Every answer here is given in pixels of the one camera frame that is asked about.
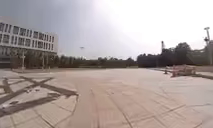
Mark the row of trees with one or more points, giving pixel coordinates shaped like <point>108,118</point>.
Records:
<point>154,59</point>

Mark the crane mast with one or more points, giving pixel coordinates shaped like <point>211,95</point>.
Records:
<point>162,46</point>

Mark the orange and white barriers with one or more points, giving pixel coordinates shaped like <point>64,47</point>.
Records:
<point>181,70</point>

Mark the white multi-storey building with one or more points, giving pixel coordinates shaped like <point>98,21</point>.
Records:
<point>24,40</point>

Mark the tall floodlight pole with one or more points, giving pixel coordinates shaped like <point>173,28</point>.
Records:
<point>208,43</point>

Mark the lamp post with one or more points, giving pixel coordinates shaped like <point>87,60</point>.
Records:
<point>82,51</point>

